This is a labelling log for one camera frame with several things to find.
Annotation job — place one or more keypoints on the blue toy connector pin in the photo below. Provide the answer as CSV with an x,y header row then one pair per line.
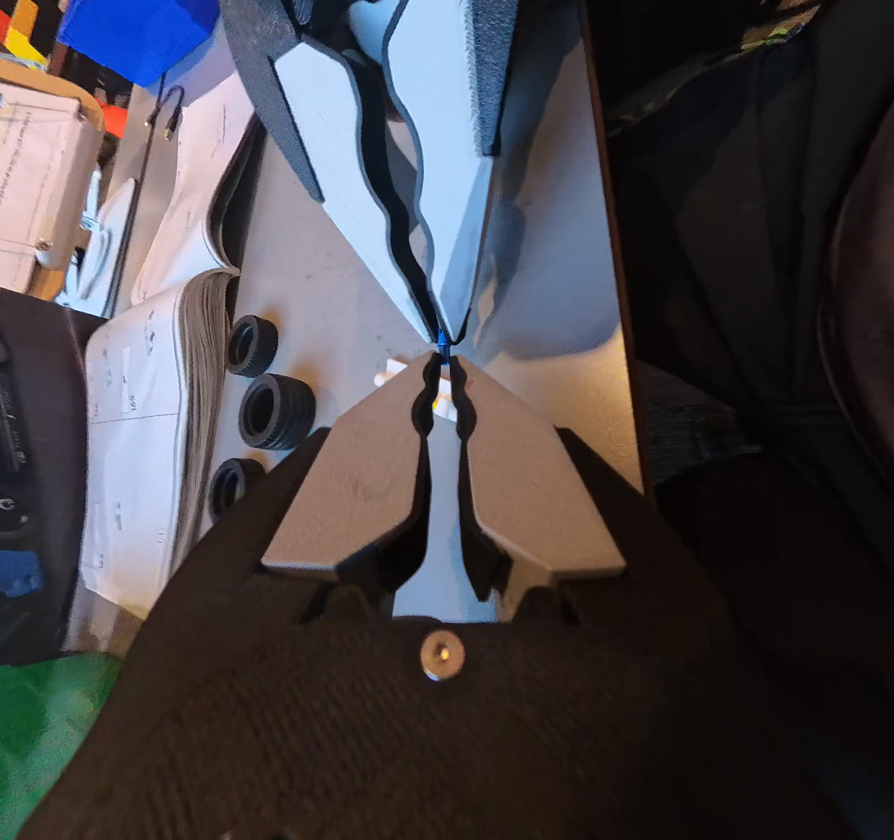
x,y
443,344

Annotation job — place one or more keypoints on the open white instruction booklet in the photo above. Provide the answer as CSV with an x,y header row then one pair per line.
x,y
133,435

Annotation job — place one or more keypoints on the narrow black rubber tyre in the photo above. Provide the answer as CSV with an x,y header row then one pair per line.
x,y
253,470

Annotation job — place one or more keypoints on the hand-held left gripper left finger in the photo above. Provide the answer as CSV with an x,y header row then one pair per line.
x,y
349,498

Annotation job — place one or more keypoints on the blue plastic bin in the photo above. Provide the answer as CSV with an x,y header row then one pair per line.
x,y
140,16

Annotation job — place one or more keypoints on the wooden board with paper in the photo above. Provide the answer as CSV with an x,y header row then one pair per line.
x,y
35,156

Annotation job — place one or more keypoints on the grey desk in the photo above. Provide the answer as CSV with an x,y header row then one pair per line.
x,y
559,400

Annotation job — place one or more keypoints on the multicoloured box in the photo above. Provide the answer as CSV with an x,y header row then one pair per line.
x,y
24,16

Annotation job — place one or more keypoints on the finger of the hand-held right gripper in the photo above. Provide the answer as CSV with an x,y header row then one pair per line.
x,y
447,121
328,128

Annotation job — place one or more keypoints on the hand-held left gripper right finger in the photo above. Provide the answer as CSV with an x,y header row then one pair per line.
x,y
538,498

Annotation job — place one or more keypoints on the green plastic bin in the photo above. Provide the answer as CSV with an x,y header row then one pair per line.
x,y
42,749

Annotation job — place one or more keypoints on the white toy beam brick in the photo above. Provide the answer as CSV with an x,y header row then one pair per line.
x,y
391,372

